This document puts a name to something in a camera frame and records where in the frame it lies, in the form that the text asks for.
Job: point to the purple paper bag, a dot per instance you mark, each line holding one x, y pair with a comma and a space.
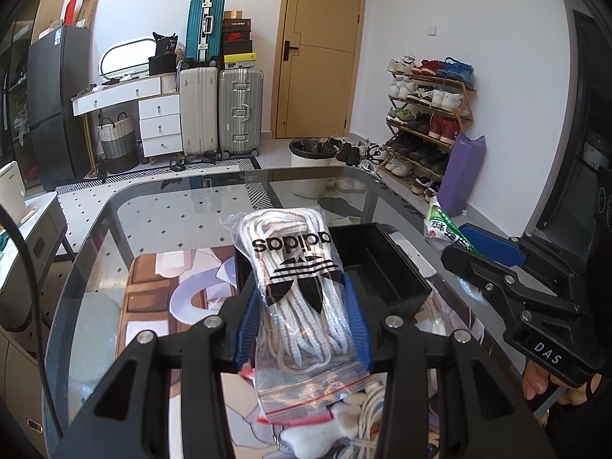
465, 162

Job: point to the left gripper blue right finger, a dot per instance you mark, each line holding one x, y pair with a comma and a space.
357, 322

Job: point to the woven laundry basket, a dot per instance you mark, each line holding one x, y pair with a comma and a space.
119, 143

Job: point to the white suitcase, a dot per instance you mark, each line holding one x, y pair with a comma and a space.
198, 101

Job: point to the white plush toy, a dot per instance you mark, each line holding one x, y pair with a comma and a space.
315, 440

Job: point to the white trash bin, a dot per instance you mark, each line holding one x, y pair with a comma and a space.
311, 153

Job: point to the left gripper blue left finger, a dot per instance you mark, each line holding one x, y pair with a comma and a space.
247, 331

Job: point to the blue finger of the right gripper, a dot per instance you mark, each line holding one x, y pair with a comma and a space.
497, 248

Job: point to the adidas shoelaces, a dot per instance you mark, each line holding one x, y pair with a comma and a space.
305, 355

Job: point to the black handbag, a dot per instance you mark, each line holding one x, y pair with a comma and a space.
164, 58

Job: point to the anime printed desk mat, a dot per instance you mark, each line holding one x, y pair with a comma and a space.
170, 292

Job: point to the oval black-framed mirror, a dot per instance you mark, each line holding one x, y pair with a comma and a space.
127, 58

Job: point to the green white snack packet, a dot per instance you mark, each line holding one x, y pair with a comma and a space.
441, 232

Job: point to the black glass cabinet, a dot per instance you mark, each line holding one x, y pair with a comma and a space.
32, 17

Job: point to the wooden door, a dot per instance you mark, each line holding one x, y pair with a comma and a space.
316, 67

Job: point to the white drawer desk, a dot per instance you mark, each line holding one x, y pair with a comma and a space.
157, 100

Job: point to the wooden shoe rack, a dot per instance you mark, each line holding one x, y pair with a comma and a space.
430, 105

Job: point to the teal suitcase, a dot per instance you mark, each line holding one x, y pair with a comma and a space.
204, 32

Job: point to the silver suitcase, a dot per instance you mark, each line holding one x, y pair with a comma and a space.
240, 111

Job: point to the black cardboard box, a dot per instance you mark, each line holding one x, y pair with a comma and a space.
296, 263

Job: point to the stacked shoe boxes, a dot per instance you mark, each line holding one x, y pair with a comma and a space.
237, 44

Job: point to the person's right hand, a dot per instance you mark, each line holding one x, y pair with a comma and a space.
536, 381

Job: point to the black refrigerator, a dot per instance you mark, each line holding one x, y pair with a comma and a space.
57, 70

